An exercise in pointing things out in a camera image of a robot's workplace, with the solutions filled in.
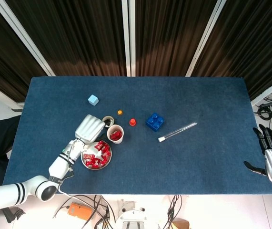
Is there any blue toy building brick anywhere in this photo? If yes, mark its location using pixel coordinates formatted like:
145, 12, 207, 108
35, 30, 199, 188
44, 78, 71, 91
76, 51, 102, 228
146, 112, 166, 132

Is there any dark brown pleated curtain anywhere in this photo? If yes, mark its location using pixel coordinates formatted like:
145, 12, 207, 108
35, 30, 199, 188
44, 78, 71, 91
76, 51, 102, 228
192, 0, 272, 101
6, 0, 127, 77
135, 0, 219, 77
0, 0, 48, 103

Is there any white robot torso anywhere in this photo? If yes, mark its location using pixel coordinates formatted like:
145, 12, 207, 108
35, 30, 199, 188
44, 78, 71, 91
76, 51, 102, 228
114, 199, 148, 229

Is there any small metal tin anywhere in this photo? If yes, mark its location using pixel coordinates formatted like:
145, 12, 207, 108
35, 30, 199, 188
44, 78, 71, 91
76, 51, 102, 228
101, 115, 115, 128

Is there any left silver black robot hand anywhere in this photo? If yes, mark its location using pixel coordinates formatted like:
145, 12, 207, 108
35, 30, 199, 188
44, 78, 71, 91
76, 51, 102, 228
74, 114, 111, 145

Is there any clear test tube white stopper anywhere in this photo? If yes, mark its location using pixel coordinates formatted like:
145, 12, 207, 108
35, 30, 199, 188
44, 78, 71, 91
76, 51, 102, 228
158, 122, 198, 143

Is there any orange device box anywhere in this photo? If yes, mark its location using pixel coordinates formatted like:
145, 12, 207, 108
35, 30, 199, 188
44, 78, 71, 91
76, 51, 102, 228
68, 202, 94, 220

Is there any light blue cube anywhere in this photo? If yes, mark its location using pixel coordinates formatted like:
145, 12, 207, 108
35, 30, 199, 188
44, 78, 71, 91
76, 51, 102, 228
88, 94, 100, 106

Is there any brown wooden object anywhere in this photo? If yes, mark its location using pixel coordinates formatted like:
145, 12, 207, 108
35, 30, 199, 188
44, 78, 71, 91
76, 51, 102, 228
171, 218, 190, 229

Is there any black coiled cable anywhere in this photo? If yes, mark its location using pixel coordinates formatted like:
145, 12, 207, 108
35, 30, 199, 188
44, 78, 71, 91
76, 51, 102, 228
257, 106, 272, 121

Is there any blue felt table cover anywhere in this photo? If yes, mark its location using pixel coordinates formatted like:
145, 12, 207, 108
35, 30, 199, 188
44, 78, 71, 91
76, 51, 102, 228
3, 76, 272, 195

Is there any metal bowl of red candies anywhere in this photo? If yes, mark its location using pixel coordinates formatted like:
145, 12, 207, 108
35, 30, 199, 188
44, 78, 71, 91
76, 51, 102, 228
81, 140, 113, 171

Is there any black stand leg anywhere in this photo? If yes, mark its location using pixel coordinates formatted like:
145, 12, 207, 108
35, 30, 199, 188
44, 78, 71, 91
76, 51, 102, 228
2, 207, 26, 224

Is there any black cable bundle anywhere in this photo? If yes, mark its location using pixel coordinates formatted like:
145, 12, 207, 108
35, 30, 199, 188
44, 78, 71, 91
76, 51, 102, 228
163, 194, 183, 229
52, 194, 116, 229

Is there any white paper cup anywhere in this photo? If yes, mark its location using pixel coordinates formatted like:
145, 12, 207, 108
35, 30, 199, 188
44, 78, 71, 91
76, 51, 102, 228
106, 124, 125, 145

